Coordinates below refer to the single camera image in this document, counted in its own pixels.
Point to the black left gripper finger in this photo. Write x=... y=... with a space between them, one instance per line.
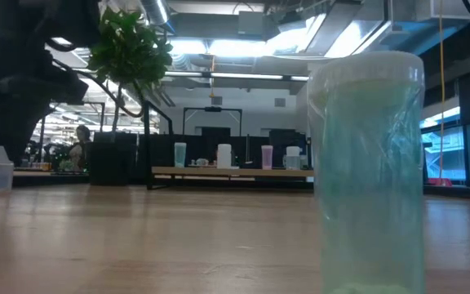
x=10 y=122

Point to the green medicine bottle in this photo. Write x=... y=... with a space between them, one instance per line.
x=365 y=183
x=180 y=155

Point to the pink medicine bottle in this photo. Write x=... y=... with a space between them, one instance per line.
x=267 y=158

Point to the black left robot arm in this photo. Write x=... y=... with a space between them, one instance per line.
x=35 y=20

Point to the white medicine bottle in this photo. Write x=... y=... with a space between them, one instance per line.
x=224 y=157

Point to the person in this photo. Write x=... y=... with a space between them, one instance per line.
x=81 y=153

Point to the green artificial plant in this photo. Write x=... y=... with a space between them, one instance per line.
x=129 y=49

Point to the black plant pot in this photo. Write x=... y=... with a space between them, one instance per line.
x=112 y=163

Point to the black office partition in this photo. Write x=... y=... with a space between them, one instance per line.
x=255 y=141

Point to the red object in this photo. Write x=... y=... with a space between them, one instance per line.
x=439 y=182

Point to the black aluminium table frame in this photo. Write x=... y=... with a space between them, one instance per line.
x=47 y=180

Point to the black gantry frame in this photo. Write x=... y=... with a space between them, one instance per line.
x=212 y=109

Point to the wooden shelf with black frame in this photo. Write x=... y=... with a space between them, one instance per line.
x=218 y=172

